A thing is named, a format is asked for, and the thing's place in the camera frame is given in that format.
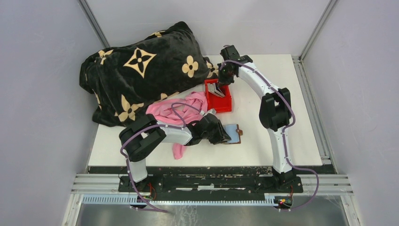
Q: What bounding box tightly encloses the stack of cards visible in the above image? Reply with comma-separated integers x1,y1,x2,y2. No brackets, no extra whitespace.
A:
207,82,225,98

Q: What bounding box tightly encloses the red plastic bin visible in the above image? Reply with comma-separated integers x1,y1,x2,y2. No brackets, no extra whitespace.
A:
204,79,232,113

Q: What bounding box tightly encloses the brown leather card holder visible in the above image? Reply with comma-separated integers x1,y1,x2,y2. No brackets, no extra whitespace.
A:
223,124,243,145

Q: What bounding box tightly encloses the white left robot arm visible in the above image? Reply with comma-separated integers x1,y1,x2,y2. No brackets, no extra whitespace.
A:
119,113,231,192

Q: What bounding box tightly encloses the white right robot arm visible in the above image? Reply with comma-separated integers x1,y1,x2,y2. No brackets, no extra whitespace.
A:
217,45,295,192

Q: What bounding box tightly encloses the pink cloth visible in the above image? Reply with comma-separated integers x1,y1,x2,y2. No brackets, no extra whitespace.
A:
145,91,209,160

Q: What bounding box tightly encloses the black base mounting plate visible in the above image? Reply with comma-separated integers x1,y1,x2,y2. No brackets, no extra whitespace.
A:
118,166,303,201

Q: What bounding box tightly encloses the black floral blanket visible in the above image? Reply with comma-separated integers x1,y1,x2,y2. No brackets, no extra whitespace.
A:
79,21,218,127

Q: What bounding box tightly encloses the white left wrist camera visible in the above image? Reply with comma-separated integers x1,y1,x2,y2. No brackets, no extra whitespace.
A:
204,108,216,115

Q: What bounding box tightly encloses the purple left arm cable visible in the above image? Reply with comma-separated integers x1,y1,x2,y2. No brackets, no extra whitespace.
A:
120,102,207,214

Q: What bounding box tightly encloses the aluminium rail frame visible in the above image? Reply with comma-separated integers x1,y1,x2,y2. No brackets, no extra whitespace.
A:
62,174,361,226

